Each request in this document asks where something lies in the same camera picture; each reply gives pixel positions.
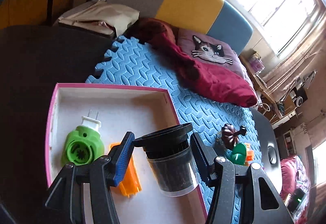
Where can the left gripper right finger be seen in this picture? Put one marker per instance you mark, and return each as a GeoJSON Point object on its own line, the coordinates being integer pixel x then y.
{"type": "Point", "coordinates": [205, 159]}

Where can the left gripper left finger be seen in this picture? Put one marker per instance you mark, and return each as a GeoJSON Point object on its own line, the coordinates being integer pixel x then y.
{"type": "Point", "coordinates": [120, 156]}

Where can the dark brown flower toy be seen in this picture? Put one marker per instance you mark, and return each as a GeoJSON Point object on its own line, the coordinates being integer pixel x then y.
{"type": "Point", "coordinates": [230, 136]}

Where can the green plastic funnel piece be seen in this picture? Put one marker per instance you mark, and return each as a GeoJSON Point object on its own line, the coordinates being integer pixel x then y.
{"type": "Point", "coordinates": [238, 155]}

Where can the black lidded clear jar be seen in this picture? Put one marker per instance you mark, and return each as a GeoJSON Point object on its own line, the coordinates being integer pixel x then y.
{"type": "Point", "coordinates": [171, 159]}

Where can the orange cube block toy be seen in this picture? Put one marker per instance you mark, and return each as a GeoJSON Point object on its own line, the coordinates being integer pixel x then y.
{"type": "Point", "coordinates": [249, 154]}

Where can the orange plastic clip piece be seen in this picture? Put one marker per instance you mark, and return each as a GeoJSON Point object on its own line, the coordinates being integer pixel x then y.
{"type": "Point", "coordinates": [130, 185]}

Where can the green plug-in device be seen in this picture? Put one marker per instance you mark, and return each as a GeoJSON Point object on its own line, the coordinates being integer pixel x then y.
{"type": "Point", "coordinates": [83, 145]}

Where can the pink rimmed white tray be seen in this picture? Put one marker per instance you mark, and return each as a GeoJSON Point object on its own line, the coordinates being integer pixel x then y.
{"type": "Point", "coordinates": [120, 109]}

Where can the dark red blanket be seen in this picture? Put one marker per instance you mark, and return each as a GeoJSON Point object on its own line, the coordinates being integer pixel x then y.
{"type": "Point", "coordinates": [213, 82]}

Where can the wooden side desk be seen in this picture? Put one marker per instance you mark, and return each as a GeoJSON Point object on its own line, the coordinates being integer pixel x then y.
{"type": "Point", "coordinates": [272, 112]}

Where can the blue foam puzzle mat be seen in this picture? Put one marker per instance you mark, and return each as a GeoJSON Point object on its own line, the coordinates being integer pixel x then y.
{"type": "Point", "coordinates": [129, 62]}

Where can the purple box on desk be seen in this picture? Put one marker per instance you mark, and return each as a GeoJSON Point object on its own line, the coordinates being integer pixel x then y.
{"type": "Point", "coordinates": [256, 63]}

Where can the purple cat pillow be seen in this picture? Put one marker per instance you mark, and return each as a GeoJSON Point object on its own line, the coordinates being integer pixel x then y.
{"type": "Point", "coordinates": [211, 51]}

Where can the beige cloth bag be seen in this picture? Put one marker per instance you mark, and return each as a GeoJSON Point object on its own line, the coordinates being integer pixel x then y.
{"type": "Point", "coordinates": [101, 18]}

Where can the grey yellow blue headboard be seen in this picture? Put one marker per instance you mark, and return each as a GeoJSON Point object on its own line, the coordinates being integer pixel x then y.
{"type": "Point", "coordinates": [215, 18]}

